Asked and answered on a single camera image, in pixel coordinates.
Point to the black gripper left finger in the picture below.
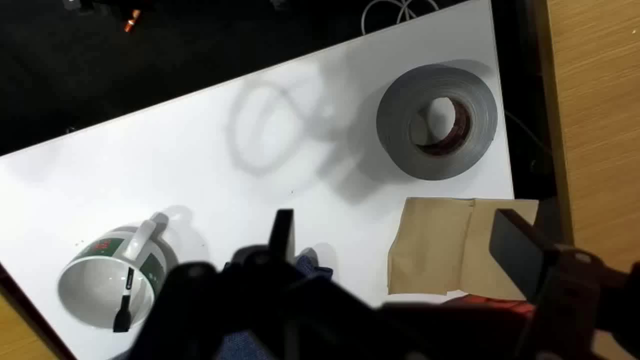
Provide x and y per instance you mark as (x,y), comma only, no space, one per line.
(281,242)

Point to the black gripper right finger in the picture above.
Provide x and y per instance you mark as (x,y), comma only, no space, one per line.
(526,257)

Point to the red orange cloth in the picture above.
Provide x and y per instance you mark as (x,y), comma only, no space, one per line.
(519,307)

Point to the yellow wooden table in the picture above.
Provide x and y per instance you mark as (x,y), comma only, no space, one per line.
(597,63)

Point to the black marker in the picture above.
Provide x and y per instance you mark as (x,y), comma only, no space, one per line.
(122,316)

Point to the grey duct tape roll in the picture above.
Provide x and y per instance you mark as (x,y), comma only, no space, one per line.
(437,121)

